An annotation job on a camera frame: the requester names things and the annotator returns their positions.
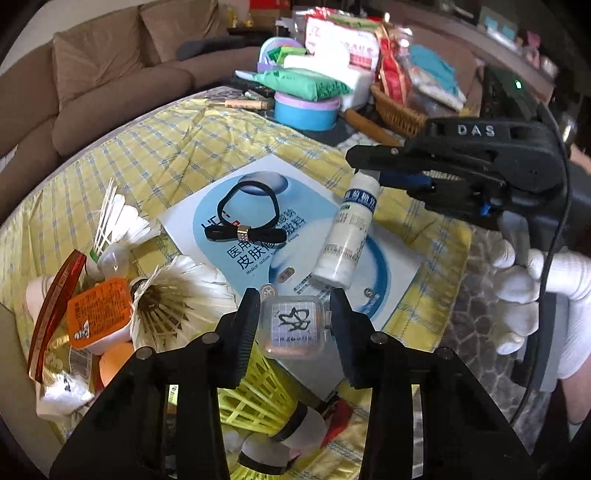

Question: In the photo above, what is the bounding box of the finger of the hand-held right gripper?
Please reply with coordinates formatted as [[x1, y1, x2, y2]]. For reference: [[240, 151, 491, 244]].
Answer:
[[376, 170, 502, 230], [345, 143, 408, 174]]

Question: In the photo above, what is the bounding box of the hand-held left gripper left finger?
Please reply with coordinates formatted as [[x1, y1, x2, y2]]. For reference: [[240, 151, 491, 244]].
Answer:
[[48, 287, 262, 480]]

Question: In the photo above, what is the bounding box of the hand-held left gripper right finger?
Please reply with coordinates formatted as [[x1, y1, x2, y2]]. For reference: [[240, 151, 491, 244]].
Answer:
[[329, 287, 539, 480]]

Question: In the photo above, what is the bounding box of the yellow nylon shuttlecock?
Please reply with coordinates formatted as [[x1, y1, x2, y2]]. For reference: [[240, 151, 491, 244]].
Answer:
[[217, 342, 326, 453], [231, 431, 301, 480]]

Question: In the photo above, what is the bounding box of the small clear plastic box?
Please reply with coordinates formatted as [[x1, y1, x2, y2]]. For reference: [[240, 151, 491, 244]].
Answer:
[[259, 294, 334, 361]]

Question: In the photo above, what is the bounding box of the blue and white box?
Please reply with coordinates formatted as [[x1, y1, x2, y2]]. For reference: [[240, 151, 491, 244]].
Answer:
[[157, 154, 428, 404]]

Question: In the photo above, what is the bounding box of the white medicine bottle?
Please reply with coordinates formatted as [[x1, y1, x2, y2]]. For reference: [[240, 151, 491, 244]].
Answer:
[[310, 168, 382, 289]]

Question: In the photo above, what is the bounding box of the person's right forearm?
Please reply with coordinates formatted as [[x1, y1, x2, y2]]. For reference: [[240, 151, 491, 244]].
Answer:
[[561, 369, 591, 439]]

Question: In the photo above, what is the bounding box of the person's right hand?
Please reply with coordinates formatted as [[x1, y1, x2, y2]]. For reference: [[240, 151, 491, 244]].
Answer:
[[489, 224, 591, 380]]

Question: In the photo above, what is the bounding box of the brown wooden stick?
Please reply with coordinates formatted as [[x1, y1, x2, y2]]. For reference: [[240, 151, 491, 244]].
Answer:
[[344, 108, 402, 148]]

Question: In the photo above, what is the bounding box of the wicker basket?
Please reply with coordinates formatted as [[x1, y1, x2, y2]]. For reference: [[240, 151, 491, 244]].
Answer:
[[369, 83, 430, 139]]

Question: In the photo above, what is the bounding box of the small red packet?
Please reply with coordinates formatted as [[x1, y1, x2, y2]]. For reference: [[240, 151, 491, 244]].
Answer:
[[323, 399, 354, 446]]

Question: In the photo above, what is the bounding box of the white feather shuttlecock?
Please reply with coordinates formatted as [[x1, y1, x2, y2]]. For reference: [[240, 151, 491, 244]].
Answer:
[[91, 178, 160, 281], [129, 255, 238, 354]]

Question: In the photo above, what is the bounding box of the red and gold snack packet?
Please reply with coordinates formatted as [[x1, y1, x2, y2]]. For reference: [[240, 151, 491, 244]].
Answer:
[[376, 25, 416, 109]]

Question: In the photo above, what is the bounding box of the blue round box lilac lid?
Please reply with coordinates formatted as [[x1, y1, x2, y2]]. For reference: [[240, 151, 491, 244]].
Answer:
[[273, 91, 341, 132]]

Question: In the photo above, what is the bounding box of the brown armchair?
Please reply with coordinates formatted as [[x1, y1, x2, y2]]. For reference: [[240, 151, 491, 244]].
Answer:
[[416, 25, 483, 104]]

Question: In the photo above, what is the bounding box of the green packet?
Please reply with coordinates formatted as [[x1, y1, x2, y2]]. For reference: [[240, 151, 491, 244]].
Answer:
[[252, 68, 354, 101]]

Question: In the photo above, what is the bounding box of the teal packet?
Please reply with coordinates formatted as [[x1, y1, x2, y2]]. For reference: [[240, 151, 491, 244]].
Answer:
[[409, 44, 467, 104]]

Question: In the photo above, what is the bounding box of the white tissue pack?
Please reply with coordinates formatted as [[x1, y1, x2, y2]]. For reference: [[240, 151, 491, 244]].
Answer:
[[283, 48, 375, 112]]

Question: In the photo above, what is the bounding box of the red and white packet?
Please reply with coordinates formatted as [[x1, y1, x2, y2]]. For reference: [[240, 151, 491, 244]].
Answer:
[[305, 16, 382, 70]]

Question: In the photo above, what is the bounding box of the orange ping pong ball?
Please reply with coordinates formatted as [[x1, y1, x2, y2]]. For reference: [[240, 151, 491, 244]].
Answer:
[[99, 342, 137, 388]]

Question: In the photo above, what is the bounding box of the lilac round container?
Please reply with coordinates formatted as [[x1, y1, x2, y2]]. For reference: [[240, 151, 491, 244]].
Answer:
[[257, 37, 308, 72]]

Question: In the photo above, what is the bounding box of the orange jelly cup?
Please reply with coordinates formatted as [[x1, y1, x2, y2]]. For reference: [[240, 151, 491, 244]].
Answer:
[[67, 277, 134, 356]]

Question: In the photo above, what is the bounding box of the yellow plaid tablecloth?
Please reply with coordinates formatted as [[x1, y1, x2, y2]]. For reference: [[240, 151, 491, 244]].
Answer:
[[0, 88, 474, 480]]

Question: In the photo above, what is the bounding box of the silver white wrapper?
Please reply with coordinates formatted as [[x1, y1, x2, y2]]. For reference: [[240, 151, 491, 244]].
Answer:
[[36, 346, 95, 421]]

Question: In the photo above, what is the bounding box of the red-brown strip packet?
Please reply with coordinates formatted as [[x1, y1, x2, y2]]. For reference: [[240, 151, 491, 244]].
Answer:
[[28, 249, 88, 384]]

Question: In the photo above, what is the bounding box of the pale pink cup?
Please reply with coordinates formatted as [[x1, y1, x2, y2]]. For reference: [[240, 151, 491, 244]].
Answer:
[[25, 276, 56, 324]]

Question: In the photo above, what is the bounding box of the brown sofa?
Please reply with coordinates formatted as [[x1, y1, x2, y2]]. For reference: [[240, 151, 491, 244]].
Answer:
[[0, 0, 296, 217]]

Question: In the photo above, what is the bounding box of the black hair tie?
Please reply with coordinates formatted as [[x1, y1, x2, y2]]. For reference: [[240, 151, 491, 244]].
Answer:
[[203, 181, 289, 243]]

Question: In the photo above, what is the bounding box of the black cable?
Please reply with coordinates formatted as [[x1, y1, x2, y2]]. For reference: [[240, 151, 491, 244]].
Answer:
[[508, 102, 575, 439]]

